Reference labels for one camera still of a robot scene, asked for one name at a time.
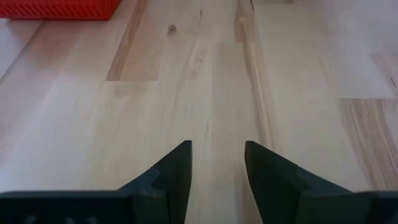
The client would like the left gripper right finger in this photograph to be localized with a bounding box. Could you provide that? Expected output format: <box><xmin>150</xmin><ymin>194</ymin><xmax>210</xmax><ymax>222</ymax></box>
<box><xmin>244</xmin><ymin>140</ymin><xmax>358</xmax><ymax>224</ymax></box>

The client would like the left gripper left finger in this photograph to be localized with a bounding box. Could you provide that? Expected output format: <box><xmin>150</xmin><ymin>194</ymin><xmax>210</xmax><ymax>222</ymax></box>
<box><xmin>119</xmin><ymin>139</ymin><xmax>193</xmax><ymax>224</ymax></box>

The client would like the red plastic mesh basket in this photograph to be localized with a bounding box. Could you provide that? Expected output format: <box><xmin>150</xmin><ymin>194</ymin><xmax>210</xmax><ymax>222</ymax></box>
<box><xmin>0</xmin><ymin>0</ymin><xmax>122</xmax><ymax>21</ymax></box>

